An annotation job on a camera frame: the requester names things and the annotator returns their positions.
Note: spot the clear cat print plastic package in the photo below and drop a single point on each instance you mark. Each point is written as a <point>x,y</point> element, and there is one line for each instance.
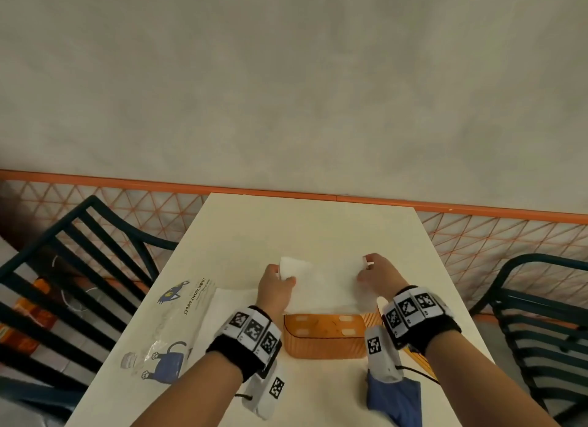
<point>179,330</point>

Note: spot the person's left forearm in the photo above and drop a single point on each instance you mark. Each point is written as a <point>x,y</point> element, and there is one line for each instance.
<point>193,394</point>

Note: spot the white wrist camera with marker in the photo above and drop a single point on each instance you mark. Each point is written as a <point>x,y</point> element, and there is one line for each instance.
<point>266,392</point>
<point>381,353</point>

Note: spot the black wristband with marker tags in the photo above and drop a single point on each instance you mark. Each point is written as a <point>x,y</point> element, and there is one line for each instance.
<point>415,314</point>
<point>248,339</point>

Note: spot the orange plastic basket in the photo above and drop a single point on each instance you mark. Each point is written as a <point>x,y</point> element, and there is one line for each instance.
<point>324,337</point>

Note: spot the orange packet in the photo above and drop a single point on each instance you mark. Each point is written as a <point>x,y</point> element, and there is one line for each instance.
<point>27,316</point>

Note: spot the blue cloth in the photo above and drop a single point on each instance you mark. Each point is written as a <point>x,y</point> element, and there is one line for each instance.
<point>397,401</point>

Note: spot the orange lattice railing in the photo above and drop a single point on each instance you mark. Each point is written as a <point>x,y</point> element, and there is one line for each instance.
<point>482,238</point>

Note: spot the person's right hand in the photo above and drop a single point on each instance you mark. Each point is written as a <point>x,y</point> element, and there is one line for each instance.
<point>383,277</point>

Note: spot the dark green slatted chair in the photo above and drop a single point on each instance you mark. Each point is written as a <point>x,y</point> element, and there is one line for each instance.
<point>537,321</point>
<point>69,275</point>

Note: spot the person's right thumb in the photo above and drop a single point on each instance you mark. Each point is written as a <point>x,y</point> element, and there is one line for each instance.
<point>362,279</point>

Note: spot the person's left thumb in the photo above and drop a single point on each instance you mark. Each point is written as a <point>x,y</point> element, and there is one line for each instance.
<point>289,284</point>

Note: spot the person's left hand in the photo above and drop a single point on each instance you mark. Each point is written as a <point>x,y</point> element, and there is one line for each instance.
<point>274,292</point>

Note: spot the white paper napkin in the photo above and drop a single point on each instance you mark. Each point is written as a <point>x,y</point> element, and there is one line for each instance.
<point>326,284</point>

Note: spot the person's right forearm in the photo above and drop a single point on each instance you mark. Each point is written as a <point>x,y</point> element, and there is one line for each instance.
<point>482,385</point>

